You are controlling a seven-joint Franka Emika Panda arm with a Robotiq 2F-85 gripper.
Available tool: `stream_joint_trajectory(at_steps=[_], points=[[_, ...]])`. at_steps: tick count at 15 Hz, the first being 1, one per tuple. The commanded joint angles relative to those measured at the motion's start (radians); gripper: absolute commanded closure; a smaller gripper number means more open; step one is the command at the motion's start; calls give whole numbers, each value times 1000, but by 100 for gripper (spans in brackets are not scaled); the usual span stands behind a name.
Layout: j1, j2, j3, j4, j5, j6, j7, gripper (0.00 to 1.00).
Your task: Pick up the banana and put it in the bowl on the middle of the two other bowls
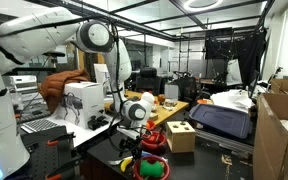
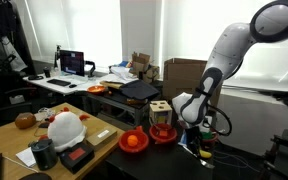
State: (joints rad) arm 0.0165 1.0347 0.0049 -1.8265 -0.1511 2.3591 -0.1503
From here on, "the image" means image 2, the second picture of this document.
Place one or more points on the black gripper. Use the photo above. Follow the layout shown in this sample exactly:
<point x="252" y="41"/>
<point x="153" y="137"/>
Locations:
<point x="192" y="135"/>

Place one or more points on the yellow toy banana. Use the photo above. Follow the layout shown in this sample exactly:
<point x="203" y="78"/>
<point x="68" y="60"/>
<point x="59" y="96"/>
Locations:
<point x="205" y="154"/>

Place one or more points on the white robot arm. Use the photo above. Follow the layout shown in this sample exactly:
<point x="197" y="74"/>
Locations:
<point x="230" y="50"/>

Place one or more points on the red plastic bowl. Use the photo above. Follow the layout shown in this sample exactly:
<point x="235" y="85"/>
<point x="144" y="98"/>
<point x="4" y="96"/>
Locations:
<point x="164" y="137"/>
<point x="134" y="148"/>
<point x="212" y="141"/>

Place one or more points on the orange bowl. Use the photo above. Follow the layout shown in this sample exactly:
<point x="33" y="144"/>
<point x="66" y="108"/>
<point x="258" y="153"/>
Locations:
<point x="96" y="89"/>

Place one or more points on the orange toy block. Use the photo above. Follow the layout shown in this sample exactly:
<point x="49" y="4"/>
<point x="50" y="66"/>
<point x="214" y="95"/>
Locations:
<point x="163" y="134"/>

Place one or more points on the wooden shape sorter box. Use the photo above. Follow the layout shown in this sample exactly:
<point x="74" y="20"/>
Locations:
<point x="160" y="111"/>

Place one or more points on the orange ball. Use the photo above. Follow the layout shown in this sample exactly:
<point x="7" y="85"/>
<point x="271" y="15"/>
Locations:
<point x="132" y="140"/>

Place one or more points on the large cardboard box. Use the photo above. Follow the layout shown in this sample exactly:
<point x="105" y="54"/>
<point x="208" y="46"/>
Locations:
<point x="184" y="78"/>

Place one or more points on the dark blue plastic lid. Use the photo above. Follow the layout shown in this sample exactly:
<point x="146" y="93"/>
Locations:
<point x="139" y="90"/>

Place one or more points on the flat small cardboard box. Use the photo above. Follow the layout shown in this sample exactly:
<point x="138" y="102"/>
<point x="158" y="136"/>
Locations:
<point x="101" y="137"/>

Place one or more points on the open small cardboard box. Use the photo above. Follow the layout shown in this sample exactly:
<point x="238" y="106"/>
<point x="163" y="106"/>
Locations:
<point x="144" y="66"/>

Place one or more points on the white paper pile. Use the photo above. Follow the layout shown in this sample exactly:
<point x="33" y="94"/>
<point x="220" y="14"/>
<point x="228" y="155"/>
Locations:
<point x="122" y="75"/>

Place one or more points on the white plush chicken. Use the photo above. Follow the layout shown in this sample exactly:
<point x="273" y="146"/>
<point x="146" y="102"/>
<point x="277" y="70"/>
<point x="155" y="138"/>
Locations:
<point x="66" y="131"/>

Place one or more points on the black computer mouse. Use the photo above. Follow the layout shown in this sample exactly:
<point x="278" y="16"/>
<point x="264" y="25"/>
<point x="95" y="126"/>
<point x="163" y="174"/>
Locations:
<point x="72" y="86"/>

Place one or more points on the computer monitor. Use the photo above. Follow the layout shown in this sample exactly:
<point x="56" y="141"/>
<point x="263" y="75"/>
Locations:
<point x="72" y="63"/>

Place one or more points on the dark grey cup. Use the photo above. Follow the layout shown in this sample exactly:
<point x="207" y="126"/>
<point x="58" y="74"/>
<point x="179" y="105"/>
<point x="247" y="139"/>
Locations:
<point x="44" y="155"/>

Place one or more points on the black desk keyboard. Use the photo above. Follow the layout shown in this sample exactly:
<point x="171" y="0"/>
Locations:
<point x="59" y="82"/>

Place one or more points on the black cup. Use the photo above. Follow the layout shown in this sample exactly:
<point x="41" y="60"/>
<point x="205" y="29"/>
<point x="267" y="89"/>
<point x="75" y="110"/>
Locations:
<point x="47" y="72"/>

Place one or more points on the white paper sheet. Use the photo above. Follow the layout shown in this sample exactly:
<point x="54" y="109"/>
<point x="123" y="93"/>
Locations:
<point x="26" y="156"/>

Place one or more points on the brown ball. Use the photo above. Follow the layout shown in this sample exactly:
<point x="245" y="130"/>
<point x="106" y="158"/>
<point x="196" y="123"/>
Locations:
<point x="25" y="120"/>

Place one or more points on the wooden table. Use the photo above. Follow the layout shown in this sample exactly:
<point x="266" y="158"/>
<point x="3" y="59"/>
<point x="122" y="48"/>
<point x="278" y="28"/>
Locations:
<point x="10" y="140"/>

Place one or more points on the dark desk chair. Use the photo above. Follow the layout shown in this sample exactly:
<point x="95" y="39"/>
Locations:
<point x="4" y="100"/>

